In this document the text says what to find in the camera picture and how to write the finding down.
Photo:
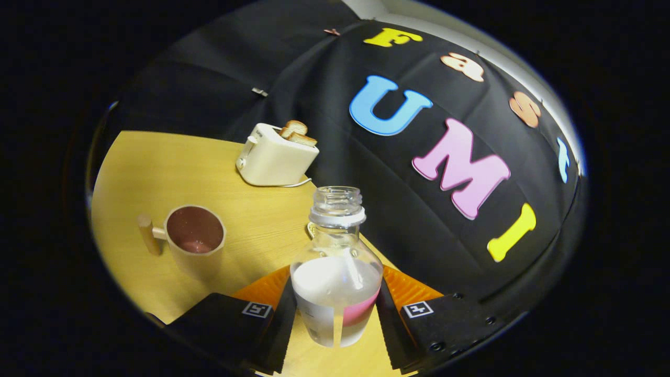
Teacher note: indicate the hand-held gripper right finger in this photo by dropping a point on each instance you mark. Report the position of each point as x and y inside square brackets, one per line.
[395, 330]

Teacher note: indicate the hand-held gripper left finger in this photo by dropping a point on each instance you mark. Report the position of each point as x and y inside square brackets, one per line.
[280, 335]

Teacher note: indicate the clear juice bottle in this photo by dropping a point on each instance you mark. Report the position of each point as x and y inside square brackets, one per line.
[335, 293]

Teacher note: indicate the white divided dish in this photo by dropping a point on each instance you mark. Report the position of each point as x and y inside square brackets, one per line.
[310, 229]

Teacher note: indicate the black backdrop cloth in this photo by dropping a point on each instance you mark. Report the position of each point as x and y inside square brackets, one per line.
[366, 173]

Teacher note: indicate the white toaster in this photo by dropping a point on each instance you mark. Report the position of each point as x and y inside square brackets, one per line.
[272, 159]

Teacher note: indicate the toast slice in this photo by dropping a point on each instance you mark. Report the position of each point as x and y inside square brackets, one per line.
[303, 140]
[293, 127]

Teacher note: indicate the wooden table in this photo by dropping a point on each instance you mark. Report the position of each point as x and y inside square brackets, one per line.
[157, 167]

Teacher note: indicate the silver clip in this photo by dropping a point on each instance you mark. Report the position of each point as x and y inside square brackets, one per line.
[259, 92]

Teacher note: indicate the copper clip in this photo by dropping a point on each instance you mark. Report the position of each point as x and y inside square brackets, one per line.
[332, 32]

